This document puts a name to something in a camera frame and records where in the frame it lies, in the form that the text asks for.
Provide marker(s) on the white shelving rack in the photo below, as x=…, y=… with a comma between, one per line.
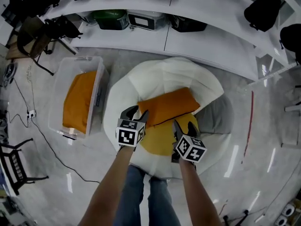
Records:
x=200, y=43

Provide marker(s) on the large orange pillow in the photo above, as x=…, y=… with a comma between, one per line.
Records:
x=78, y=102

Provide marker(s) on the person's left forearm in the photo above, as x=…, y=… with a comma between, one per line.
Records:
x=110, y=185

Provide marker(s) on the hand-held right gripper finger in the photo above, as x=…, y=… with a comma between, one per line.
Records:
x=178, y=133
x=193, y=131

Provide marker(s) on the white windowed equipment case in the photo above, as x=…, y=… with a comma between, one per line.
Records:
x=141, y=21

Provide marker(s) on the red floor tape strip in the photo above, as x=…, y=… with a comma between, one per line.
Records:
x=251, y=116

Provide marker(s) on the person's blue jeans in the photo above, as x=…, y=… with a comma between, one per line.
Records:
x=160, y=204

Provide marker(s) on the white power strip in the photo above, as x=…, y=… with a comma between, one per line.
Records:
x=31, y=114

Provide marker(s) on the black slatted chair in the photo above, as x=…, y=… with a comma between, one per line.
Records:
x=16, y=163

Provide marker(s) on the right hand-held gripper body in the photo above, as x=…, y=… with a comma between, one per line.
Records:
x=191, y=149

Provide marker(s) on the green-lidded equipment case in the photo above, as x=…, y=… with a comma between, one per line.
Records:
x=108, y=15

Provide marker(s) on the large white fried-egg beanbag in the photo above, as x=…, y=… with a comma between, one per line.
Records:
x=169, y=74

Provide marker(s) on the low wooden platform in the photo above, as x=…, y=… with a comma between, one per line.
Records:
x=14, y=53

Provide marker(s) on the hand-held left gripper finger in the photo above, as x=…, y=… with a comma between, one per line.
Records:
x=128, y=114
x=144, y=119

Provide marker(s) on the black green-topped equipment case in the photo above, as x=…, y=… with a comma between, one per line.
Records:
x=188, y=26

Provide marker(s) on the clear plastic storage bin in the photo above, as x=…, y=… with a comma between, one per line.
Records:
x=58, y=83

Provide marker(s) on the person's right forearm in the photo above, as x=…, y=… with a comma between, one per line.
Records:
x=197, y=189

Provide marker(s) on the black wheeled chair base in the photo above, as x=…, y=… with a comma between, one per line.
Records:
x=235, y=220

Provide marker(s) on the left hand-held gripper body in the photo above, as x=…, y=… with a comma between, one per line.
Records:
x=127, y=136

